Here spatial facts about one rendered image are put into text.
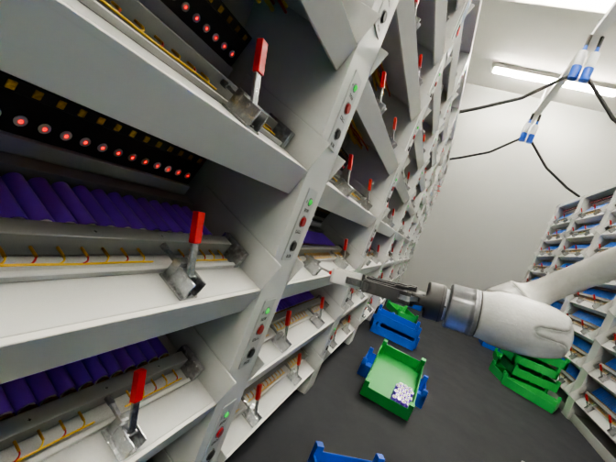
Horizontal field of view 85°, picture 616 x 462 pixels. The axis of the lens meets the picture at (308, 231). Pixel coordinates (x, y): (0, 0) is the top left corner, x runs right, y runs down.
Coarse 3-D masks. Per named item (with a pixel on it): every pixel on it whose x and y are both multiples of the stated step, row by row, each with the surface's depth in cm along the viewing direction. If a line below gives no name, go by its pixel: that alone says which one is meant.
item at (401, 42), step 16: (400, 0) 61; (416, 0) 73; (400, 16) 64; (416, 16) 72; (400, 32) 68; (384, 48) 89; (400, 48) 74; (416, 48) 78; (384, 64) 99; (400, 64) 91; (416, 64) 85; (400, 80) 100; (416, 80) 92; (400, 96) 113; (416, 96) 101; (416, 112) 111
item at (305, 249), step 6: (306, 246) 84; (312, 246) 88; (318, 246) 93; (324, 246) 100; (330, 246) 106; (336, 246) 114; (300, 252) 79; (306, 252) 83; (312, 252) 87; (318, 252) 93; (324, 252) 99; (330, 252) 105; (336, 252) 113
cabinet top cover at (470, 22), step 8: (472, 0) 140; (480, 0) 139; (472, 8) 144; (472, 16) 149; (464, 24) 156; (472, 24) 154; (464, 32) 161; (472, 32) 159; (464, 40) 167; (472, 40) 165; (464, 48) 172
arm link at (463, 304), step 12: (456, 288) 65; (468, 288) 66; (456, 300) 64; (468, 300) 63; (480, 300) 63; (444, 312) 65; (456, 312) 63; (468, 312) 62; (444, 324) 66; (456, 324) 64; (468, 324) 63
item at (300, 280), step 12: (324, 228) 122; (336, 240) 120; (348, 252) 118; (300, 264) 60; (324, 264) 93; (348, 264) 116; (360, 264) 117; (300, 276) 70; (312, 276) 75; (324, 276) 83; (288, 288) 63; (300, 288) 71; (312, 288) 81
